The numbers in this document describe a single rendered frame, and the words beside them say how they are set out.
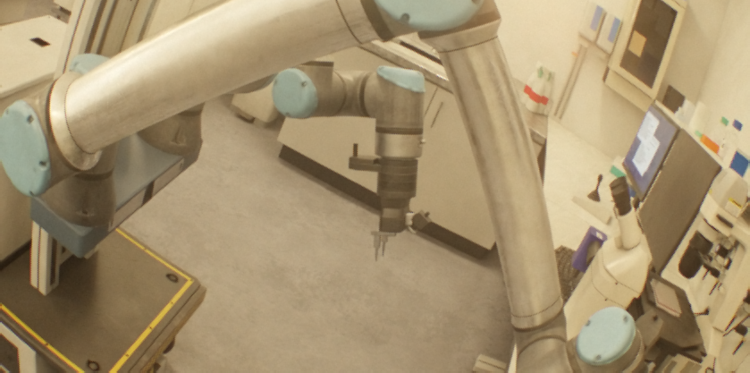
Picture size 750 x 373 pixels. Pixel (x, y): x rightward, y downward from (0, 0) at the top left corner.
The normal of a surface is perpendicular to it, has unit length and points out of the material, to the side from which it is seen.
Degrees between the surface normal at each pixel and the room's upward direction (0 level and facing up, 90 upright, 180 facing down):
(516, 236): 100
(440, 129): 90
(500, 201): 112
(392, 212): 66
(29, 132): 94
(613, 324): 60
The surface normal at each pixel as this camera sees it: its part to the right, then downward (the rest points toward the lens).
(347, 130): -0.29, 0.21
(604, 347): -0.51, -0.57
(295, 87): -0.54, 0.15
